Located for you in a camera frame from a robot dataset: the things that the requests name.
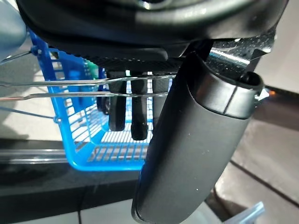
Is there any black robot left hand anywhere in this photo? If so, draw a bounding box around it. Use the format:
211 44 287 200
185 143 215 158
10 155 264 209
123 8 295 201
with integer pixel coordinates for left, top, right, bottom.
15 0 290 224

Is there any blue plastic shopping basket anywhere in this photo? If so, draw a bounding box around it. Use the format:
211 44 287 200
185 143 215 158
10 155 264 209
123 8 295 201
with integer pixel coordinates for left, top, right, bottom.
0 30 178 172

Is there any green Sprite bottle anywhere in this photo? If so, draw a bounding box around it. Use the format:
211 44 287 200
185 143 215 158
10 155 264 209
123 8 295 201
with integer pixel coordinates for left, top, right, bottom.
84 59 100 79

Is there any silver robot left leg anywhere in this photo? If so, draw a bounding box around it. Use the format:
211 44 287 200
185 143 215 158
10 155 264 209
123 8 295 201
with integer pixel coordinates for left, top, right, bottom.
0 7 28 63

